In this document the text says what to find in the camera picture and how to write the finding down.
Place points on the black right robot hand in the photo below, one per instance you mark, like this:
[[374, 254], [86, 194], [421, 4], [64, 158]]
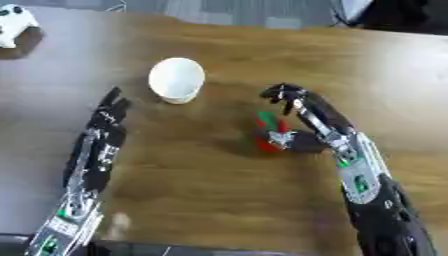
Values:
[[318, 115]]

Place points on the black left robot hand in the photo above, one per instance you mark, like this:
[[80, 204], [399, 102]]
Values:
[[99, 146]]

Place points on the red and green block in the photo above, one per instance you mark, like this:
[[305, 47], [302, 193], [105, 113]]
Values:
[[268, 131]]

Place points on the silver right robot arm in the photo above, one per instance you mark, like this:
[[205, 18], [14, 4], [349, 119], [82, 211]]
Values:
[[373, 193]]

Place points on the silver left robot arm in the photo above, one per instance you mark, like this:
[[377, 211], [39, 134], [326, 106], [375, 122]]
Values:
[[64, 223]]

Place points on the white paper cup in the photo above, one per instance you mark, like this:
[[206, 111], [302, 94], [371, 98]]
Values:
[[176, 80]]

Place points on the black chair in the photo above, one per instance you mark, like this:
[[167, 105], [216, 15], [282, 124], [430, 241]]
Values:
[[394, 13]]

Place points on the white game controller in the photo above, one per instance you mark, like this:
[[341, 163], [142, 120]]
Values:
[[13, 28]]

